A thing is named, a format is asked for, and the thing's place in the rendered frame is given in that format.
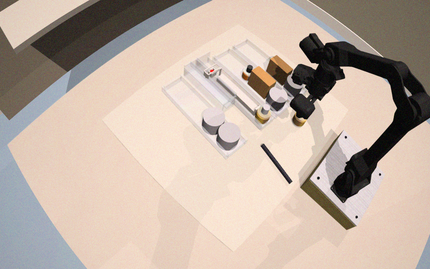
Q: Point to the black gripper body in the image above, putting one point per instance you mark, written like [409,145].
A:
[305,106]

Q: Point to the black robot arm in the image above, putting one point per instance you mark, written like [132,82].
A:
[411,111]

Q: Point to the brown jar with white label and black lid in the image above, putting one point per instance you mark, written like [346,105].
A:
[246,73]

